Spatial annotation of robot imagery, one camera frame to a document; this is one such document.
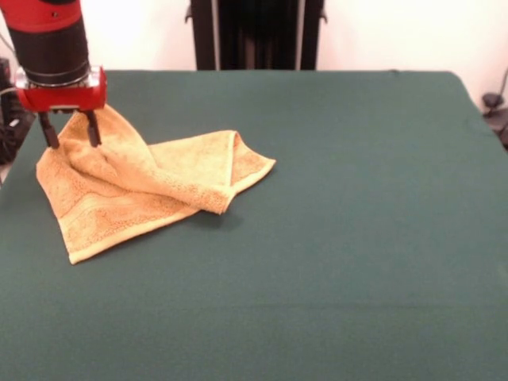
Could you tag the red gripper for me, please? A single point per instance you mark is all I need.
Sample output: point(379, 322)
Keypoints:
point(59, 98)

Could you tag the yellow terry towel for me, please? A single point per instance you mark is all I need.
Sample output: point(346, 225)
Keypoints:
point(119, 190)

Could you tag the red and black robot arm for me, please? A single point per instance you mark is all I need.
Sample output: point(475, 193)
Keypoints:
point(47, 43)

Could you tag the black robot stand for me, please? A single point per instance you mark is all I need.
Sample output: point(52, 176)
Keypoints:
point(204, 39)

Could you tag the dark green table cloth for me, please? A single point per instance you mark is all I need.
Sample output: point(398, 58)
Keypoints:
point(317, 258)

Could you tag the grey wheeled stand base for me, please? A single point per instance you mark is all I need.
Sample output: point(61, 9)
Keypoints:
point(494, 101)

